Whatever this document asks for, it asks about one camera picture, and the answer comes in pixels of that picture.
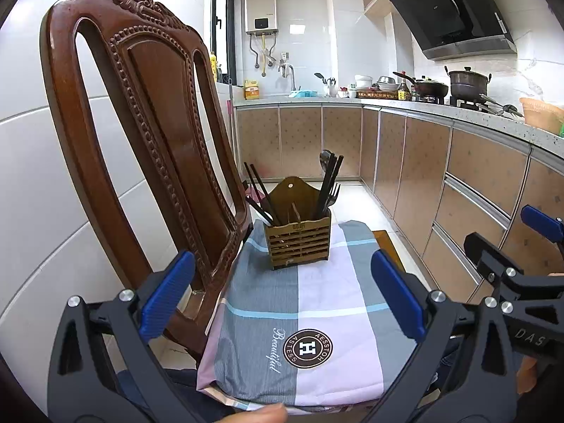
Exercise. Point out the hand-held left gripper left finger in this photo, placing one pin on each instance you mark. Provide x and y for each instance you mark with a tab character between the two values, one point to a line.
169	295

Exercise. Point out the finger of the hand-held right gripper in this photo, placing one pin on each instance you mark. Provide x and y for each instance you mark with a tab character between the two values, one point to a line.
544	224
489	255

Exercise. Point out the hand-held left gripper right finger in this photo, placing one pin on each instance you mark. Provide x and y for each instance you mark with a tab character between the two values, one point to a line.
398	299

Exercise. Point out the wooden utensil holder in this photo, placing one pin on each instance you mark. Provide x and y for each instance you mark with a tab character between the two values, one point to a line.
295	240

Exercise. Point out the metal fork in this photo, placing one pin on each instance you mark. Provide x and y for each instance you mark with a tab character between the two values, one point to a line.
335	196

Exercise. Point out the black chopstick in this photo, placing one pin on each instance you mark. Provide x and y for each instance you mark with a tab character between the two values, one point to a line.
328	185
267	194
261	194
336	180
260	210

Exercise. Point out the cup with kitchen utensils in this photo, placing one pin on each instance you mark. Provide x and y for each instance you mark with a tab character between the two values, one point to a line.
329	88

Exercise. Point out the person's right hand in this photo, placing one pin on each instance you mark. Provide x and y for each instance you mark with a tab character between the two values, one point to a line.
531	374

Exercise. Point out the person's left hand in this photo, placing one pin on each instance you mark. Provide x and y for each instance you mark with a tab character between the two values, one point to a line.
264	414

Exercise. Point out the plaid cloth with round badge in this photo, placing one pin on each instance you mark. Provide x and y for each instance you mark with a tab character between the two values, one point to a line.
330	291

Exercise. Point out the lower kitchen cabinets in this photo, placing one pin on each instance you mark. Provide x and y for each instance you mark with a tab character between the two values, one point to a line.
418	176

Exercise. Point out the orange basket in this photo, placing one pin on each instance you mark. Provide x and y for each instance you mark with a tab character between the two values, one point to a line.
542	114

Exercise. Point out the person's dark pants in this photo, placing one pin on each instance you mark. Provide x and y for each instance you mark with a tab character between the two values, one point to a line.
207	405

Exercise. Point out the metal tongs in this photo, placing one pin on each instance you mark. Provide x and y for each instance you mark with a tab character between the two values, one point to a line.
502	108

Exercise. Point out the gas stove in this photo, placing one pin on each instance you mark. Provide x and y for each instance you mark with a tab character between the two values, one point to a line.
467	103

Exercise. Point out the speckled kitchen countertop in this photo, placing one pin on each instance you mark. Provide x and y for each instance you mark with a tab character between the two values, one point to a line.
440	112

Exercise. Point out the carved wooden chair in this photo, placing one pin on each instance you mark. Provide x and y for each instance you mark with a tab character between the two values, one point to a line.
176	141

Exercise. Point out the dark cooking pot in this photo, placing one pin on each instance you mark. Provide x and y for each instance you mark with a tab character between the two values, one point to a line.
468	83

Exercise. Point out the black wok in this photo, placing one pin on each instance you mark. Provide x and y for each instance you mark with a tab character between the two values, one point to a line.
427	87

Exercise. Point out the dark sauce bottle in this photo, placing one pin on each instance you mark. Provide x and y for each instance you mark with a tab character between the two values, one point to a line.
403	90

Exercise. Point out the woven tray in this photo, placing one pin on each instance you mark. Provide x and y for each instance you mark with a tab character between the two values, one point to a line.
374	94

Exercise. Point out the stack of metal bowls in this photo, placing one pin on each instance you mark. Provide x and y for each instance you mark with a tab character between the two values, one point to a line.
387	83

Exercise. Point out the stack of white bowls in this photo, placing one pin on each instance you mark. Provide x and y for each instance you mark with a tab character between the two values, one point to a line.
363	81

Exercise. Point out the yellow box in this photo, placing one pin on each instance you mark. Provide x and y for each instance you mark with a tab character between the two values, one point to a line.
252	90

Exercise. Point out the blue dishcloth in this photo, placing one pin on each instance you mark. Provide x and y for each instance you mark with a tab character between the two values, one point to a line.
303	93

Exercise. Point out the yellow oil bottle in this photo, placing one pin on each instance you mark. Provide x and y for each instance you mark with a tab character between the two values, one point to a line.
213	66

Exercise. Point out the black range hood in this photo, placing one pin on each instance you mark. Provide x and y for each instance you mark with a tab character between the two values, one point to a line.
449	9

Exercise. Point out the metal faucet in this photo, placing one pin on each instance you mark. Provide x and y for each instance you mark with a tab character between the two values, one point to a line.
291	75

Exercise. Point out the metal heater pipes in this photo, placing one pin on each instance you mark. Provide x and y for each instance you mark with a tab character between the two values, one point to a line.
264	55

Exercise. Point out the dark window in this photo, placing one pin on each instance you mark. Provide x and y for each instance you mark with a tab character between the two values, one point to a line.
220	17

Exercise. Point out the white water heater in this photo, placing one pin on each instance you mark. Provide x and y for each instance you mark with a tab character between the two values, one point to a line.
261	9

